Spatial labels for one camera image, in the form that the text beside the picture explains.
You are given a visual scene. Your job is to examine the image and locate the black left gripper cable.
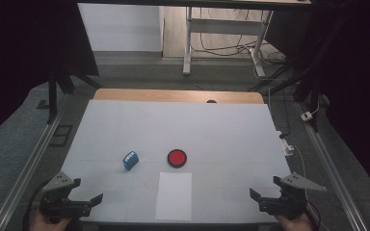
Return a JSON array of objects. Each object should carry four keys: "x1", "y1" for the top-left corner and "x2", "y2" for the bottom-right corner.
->
[{"x1": 21, "y1": 179, "x2": 53, "y2": 231}]

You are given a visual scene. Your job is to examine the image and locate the white paper sheet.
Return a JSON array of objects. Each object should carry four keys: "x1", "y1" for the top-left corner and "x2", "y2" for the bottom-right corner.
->
[{"x1": 154, "y1": 171, "x2": 194, "y2": 222}]

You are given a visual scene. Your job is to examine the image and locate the thin white cable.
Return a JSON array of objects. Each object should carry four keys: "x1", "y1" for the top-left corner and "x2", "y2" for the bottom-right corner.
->
[{"x1": 291, "y1": 144, "x2": 308, "y2": 206}]

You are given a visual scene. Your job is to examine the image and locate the white desk frame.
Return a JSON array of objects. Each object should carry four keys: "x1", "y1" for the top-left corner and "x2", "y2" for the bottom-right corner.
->
[{"x1": 76, "y1": 0, "x2": 313, "y2": 79}]

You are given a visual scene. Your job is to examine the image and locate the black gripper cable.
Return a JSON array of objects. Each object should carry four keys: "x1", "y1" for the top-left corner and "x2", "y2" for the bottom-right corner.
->
[
  {"x1": 21, "y1": 179, "x2": 53, "y2": 231},
  {"x1": 304, "y1": 198, "x2": 323, "y2": 231}
]

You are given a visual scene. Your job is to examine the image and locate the black square floor frame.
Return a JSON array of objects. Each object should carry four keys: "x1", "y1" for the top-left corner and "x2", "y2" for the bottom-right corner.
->
[{"x1": 48, "y1": 124, "x2": 74, "y2": 148}]

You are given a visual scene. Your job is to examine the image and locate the round red ink pad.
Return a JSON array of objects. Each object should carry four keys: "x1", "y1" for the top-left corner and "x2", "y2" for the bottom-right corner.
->
[{"x1": 167, "y1": 148, "x2": 188, "y2": 169}]

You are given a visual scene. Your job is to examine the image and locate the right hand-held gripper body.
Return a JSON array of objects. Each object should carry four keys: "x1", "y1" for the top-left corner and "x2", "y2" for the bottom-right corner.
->
[{"x1": 258, "y1": 171, "x2": 329, "y2": 221}]

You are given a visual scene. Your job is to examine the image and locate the white foam board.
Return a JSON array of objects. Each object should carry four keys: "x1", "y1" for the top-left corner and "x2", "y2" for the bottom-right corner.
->
[{"x1": 38, "y1": 99, "x2": 293, "y2": 225}]

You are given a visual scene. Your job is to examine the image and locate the black stand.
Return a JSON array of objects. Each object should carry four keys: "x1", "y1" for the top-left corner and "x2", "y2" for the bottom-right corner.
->
[
  {"x1": 45, "y1": 56, "x2": 104, "y2": 125},
  {"x1": 248, "y1": 57, "x2": 324, "y2": 133}
]

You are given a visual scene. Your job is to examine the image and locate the blue stamp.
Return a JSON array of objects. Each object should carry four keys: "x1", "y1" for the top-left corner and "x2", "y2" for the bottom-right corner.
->
[{"x1": 122, "y1": 150, "x2": 140, "y2": 172}]

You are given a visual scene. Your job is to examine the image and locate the white power strip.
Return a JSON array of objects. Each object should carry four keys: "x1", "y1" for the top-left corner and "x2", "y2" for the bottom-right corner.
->
[{"x1": 275, "y1": 129, "x2": 295, "y2": 158}]

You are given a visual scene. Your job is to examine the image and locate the person's left hand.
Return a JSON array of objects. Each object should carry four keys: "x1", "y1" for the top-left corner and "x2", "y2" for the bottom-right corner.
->
[{"x1": 28, "y1": 210, "x2": 75, "y2": 231}]

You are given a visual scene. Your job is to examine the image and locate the black floor cables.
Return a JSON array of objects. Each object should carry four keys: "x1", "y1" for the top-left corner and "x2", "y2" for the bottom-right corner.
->
[{"x1": 190, "y1": 8, "x2": 290, "y2": 83}]

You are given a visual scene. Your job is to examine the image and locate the black curtain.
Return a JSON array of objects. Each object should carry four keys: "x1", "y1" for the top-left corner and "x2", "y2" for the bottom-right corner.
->
[
  {"x1": 265, "y1": 0, "x2": 370, "y2": 204},
  {"x1": 0, "y1": 0, "x2": 100, "y2": 146}
]

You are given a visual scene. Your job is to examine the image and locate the wooden table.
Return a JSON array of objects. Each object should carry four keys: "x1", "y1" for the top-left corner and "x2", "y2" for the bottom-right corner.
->
[{"x1": 92, "y1": 88, "x2": 265, "y2": 105}]

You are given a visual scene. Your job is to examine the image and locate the aluminium rail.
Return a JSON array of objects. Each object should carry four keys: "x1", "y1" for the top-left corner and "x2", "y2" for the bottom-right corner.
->
[
  {"x1": 296, "y1": 101, "x2": 370, "y2": 231},
  {"x1": 0, "y1": 107, "x2": 66, "y2": 231}
]

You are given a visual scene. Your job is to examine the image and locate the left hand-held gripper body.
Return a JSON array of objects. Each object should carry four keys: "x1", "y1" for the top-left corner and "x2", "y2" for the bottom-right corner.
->
[{"x1": 39, "y1": 171, "x2": 93, "y2": 223}]

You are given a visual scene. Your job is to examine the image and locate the person's right hand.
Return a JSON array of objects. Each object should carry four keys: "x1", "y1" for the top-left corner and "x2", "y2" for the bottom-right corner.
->
[{"x1": 273, "y1": 211, "x2": 316, "y2": 231}]

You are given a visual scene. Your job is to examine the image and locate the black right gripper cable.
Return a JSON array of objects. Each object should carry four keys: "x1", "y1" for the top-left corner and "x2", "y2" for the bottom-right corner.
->
[{"x1": 304, "y1": 198, "x2": 323, "y2": 231}]

